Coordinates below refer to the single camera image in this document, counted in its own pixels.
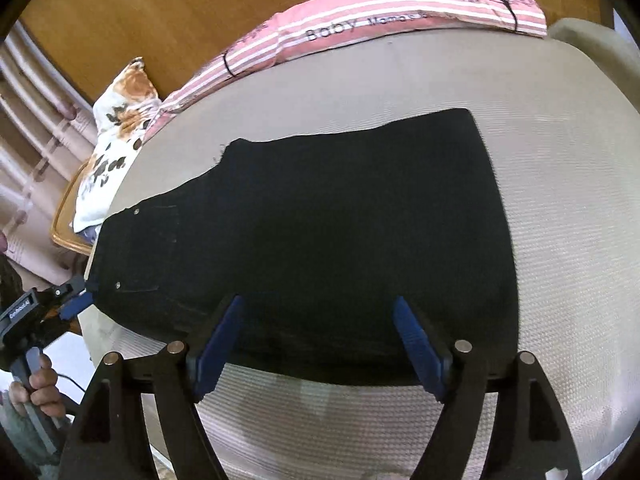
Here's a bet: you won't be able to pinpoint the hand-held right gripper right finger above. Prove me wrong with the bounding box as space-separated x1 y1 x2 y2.
391 295 583 480

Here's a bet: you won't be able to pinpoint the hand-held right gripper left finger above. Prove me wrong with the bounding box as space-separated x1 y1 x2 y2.
57 294 246 480

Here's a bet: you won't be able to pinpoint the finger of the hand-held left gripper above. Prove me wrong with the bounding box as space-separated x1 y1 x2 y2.
50 274 99 301
57 291 99 322

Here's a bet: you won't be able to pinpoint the black pants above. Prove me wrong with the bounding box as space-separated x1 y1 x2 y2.
90 107 521 389

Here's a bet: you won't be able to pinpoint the person's left hand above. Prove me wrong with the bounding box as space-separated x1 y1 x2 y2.
9 353 67 419

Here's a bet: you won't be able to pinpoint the wooden chair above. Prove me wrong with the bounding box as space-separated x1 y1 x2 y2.
50 160 97 257

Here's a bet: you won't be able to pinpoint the pale pink curtain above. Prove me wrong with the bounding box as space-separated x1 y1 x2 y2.
0 20 101 282

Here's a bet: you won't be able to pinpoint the white floral pillow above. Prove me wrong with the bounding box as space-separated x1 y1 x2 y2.
72 57 164 234

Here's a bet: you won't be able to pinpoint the wooden bamboo headboard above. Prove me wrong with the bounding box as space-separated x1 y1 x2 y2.
20 0 451 107

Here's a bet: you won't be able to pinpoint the pink striped pillow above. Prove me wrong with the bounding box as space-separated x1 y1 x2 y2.
142 0 549 142

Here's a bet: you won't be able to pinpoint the beige quilted blanket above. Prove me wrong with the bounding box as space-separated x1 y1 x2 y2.
547 17 638 78

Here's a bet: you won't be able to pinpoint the black cable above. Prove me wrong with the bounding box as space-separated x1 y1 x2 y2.
52 372 89 405

